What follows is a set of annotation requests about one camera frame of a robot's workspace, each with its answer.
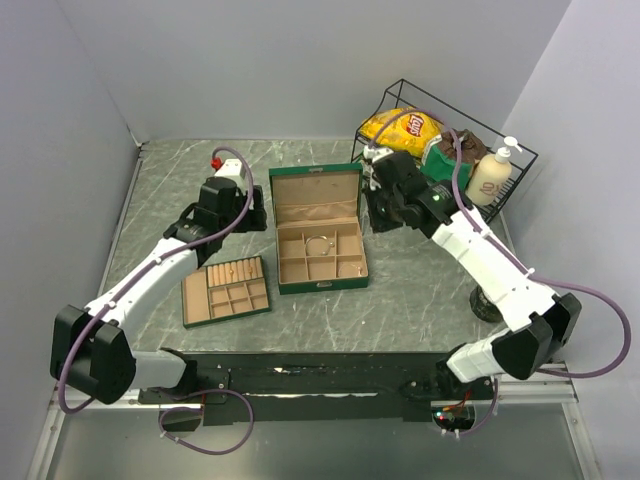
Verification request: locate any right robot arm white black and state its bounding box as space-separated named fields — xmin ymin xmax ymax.
xmin=363 ymin=147 xmax=581 ymax=399

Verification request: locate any yellow Lays chips bag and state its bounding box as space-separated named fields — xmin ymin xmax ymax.
xmin=359 ymin=108 xmax=442 ymax=157

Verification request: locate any cream lotion pump bottle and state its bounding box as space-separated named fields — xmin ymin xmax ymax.
xmin=465 ymin=136 xmax=523 ymax=206

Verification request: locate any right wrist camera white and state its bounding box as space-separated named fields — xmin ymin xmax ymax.
xmin=362 ymin=145 xmax=394 ymax=176

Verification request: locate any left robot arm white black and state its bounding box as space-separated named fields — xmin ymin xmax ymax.
xmin=50 ymin=176 xmax=267 ymax=414

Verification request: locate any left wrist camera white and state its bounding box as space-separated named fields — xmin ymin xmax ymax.
xmin=211 ymin=156 xmax=246 ymax=182

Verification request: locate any green jewelry box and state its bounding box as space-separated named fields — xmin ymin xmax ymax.
xmin=269 ymin=163 xmax=369 ymax=295

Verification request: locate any black wire shelf rack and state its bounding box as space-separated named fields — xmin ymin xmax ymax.
xmin=351 ymin=79 xmax=538 ymax=222

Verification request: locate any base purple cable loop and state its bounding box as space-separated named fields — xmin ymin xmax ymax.
xmin=158 ymin=388 xmax=257 ymax=455

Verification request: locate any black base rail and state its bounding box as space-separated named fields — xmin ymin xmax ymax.
xmin=139 ymin=352 xmax=494 ymax=426

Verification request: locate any green brown paper bag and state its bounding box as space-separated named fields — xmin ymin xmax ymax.
xmin=420 ymin=130 xmax=488 ymax=191

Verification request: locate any silver pearl bangle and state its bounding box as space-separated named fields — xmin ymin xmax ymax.
xmin=337 ymin=262 xmax=365 ymax=278
xmin=304 ymin=235 xmax=336 ymax=257

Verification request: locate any green jewelry tray insert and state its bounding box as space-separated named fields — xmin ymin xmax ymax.
xmin=181 ymin=256 xmax=271 ymax=329

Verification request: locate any white tape roll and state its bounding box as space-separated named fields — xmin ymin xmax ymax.
xmin=469 ymin=285 xmax=503 ymax=324

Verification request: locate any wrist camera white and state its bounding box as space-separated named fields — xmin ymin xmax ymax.
xmin=362 ymin=145 xmax=394 ymax=176
xmin=211 ymin=156 xmax=246 ymax=182

